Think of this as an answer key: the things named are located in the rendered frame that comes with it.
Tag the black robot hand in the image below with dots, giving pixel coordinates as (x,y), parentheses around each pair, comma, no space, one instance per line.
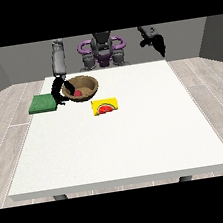
(57,90)
(156,44)

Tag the brown wooden bowl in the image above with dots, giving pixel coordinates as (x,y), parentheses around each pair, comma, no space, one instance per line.
(83,86)

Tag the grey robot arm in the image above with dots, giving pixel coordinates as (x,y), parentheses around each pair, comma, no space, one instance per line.
(58,59)
(147,31)

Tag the green square pad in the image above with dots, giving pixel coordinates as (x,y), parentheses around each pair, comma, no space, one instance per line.
(42,103)

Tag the small red ball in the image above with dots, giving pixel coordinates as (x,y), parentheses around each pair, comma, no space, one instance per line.
(77,93)

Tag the yellow cup with melon print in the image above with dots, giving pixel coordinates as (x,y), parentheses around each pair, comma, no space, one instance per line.
(105,106)

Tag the grey robot trunk purple rings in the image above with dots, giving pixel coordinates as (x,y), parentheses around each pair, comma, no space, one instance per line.
(103,52)

